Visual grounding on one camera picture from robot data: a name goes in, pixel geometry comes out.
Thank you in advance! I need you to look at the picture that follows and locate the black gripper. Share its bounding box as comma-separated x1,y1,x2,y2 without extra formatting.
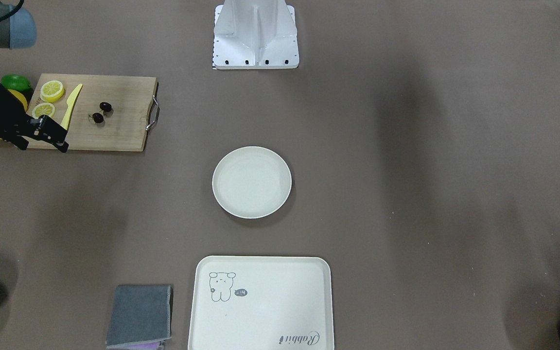
0,87,69,153

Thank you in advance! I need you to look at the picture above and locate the dark red cherry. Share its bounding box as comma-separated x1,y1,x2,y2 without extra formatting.
99,102,113,113
90,112,105,124

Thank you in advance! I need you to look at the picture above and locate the cream rectangular tray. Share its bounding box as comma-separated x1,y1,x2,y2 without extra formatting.
188,256,335,350

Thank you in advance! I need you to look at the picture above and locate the lemon slice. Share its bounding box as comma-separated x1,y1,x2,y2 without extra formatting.
32,102,56,118
40,80,65,103

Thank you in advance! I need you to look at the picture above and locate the yellow plastic knife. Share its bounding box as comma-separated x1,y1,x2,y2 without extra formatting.
60,83,84,130

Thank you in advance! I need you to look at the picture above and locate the yellow lemon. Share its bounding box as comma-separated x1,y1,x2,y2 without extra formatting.
7,89,28,112

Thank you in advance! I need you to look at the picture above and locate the green lime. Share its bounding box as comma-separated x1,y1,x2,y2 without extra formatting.
0,74,33,93

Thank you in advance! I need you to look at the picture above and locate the wooden cutting board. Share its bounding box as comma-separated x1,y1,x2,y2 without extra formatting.
27,73,158,152

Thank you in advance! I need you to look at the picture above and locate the grey folded cloth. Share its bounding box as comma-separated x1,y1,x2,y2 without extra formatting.
106,284,173,350

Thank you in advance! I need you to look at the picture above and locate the round cream plate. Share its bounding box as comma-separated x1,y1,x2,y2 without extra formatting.
211,146,293,220

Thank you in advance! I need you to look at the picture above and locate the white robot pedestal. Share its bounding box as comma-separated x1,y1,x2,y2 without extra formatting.
212,0,300,70

